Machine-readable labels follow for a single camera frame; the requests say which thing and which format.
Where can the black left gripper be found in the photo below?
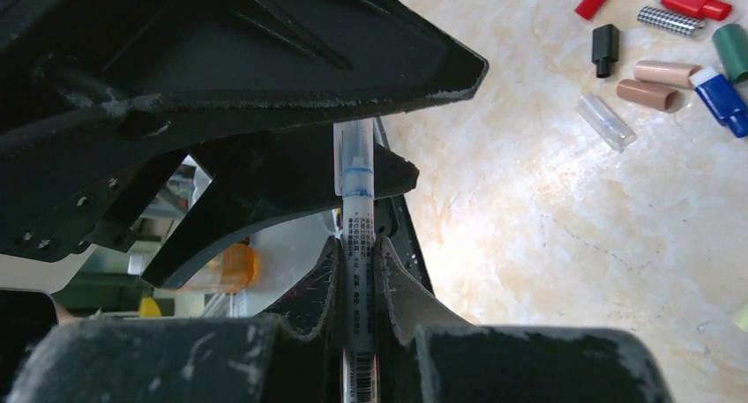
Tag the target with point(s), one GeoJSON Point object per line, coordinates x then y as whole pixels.
{"type": "Point", "coordinates": [52, 228]}

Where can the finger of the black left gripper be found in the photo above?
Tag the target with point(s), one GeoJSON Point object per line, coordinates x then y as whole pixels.
{"type": "Point", "coordinates": [105, 84]}
{"type": "Point", "coordinates": [259, 180]}

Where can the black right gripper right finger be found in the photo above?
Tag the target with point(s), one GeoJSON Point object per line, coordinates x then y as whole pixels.
{"type": "Point", "coordinates": [427, 353]}

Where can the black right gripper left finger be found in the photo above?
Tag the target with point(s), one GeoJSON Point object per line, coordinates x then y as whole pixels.
{"type": "Point", "coordinates": [284, 354]}

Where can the white pen with blue end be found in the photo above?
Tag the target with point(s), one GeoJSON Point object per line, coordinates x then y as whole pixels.
{"type": "Point", "coordinates": [354, 183]}

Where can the clear pen cap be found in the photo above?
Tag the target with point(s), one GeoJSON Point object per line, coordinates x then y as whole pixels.
{"type": "Point", "coordinates": [616, 133]}

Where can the brown pen cap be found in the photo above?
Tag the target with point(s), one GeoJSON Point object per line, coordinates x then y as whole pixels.
{"type": "Point", "coordinates": [645, 94]}

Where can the black pen cap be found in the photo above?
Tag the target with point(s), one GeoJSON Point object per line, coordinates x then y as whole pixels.
{"type": "Point", "coordinates": [605, 49]}

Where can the beige pen cap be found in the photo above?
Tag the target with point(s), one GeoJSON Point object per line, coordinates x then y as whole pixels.
{"type": "Point", "coordinates": [665, 73]}

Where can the blue pen cap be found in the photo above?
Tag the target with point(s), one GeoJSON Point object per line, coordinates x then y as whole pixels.
{"type": "Point", "coordinates": [721, 99]}

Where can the checkered pen cap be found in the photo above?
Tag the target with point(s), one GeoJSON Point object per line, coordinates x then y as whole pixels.
{"type": "Point", "coordinates": [671, 22]}

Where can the green pen cap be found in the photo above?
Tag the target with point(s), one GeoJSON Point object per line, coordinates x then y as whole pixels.
{"type": "Point", "coordinates": [730, 42]}

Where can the small red pen cap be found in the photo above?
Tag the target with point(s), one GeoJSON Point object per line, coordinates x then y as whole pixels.
{"type": "Point", "coordinates": [699, 9]}

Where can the white pen with light-green cap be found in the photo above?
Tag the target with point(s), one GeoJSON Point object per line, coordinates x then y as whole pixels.
{"type": "Point", "coordinates": [740, 318]}

